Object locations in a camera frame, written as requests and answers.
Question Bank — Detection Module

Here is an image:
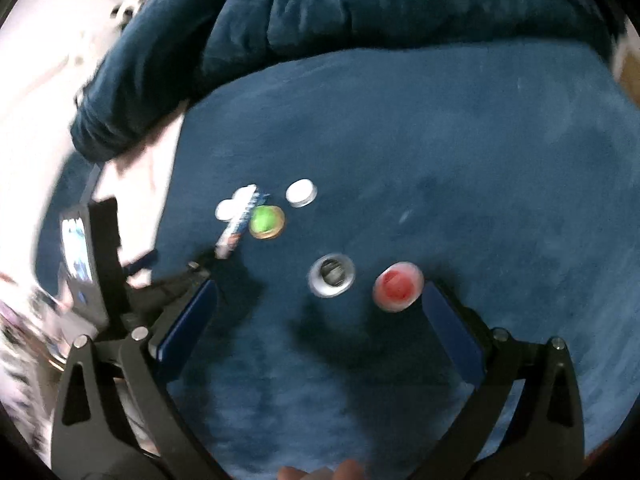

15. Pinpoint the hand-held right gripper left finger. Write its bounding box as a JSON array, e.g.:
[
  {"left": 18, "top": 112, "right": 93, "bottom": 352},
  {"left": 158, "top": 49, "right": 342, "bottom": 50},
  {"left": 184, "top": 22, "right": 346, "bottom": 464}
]
[{"left": 50, "top": 279, "right": 231, "bottom": 480}]

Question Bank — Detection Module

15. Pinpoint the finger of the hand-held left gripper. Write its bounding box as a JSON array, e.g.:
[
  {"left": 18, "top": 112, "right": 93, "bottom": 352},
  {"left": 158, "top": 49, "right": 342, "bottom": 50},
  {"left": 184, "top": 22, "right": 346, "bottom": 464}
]
[{"left": 129, "top": 260, "right": 212, "bottom": 322}]

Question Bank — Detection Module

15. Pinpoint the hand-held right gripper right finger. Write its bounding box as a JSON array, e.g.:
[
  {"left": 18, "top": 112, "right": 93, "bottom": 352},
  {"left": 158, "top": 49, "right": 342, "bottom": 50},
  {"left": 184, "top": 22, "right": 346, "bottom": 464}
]
[{"left": 424, "top": 281, "right": 587, "bottom": 480}]

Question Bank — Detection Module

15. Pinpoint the red round jar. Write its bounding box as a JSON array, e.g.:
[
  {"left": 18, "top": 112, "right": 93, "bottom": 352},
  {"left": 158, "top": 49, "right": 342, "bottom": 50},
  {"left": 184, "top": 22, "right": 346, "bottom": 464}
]
[{"left": 372, "top": 261, "right": 426, "bottom": 313}]

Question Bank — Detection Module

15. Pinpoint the blue label tube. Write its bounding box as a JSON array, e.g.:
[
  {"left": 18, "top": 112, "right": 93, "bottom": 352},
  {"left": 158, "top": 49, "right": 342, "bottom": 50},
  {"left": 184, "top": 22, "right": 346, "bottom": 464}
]
[{"left": 215, "top": 186, "right": 271, "bottom": 260}]

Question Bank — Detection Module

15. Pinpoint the green round jar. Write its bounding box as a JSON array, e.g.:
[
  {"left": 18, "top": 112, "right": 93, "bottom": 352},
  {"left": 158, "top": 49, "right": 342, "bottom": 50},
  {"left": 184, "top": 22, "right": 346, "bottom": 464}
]
[{"left": 248, "top": 205, "right": 287, "bottom": 241}]

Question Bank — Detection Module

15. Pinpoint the grey round jar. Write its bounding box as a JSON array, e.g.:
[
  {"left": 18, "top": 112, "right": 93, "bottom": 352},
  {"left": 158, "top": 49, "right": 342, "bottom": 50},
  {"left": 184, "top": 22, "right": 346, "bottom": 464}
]
[{"left": 307, "top": 253, "right": 357, "bottom": 299}]

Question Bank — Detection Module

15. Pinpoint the white round lid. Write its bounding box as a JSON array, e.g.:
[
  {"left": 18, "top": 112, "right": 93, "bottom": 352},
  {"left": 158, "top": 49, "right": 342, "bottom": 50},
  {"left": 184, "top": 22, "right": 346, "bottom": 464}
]
[{"left": 285, "top": 179, "right": 318, "bottom": 208}]

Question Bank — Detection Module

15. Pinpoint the person's right hand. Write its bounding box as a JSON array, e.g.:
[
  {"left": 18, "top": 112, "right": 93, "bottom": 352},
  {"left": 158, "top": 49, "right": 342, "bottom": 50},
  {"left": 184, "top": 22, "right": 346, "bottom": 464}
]
[{"left": 279, "top": 458, "right": 367, "bottom": 480}]

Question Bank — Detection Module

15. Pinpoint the pink blanket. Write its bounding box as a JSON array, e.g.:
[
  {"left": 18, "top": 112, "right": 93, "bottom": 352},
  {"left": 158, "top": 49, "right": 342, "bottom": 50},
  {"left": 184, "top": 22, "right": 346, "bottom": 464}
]
[{"left": 0, "top": 0, "right": 187, "bottom": 291}]

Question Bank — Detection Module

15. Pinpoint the blue bed sheet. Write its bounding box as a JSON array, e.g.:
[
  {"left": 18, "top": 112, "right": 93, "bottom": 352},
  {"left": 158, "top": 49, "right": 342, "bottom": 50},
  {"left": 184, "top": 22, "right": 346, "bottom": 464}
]
[{"left": 35, "top": 45, "right": 640, "bottom": 480}]

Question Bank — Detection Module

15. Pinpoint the panda plush toy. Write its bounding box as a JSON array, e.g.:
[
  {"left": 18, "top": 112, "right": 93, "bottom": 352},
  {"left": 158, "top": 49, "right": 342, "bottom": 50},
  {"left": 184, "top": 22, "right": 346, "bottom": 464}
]
[{"left": 111, "top": 0, "right": 147, "bottom": 28}]

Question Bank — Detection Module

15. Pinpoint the dark blue quilt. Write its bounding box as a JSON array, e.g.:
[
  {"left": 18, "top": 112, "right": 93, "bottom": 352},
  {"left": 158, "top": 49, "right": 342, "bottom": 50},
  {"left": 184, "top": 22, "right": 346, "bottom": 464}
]
[{"left": 70, "top": 0, "right": 617, "bottom": 162}]

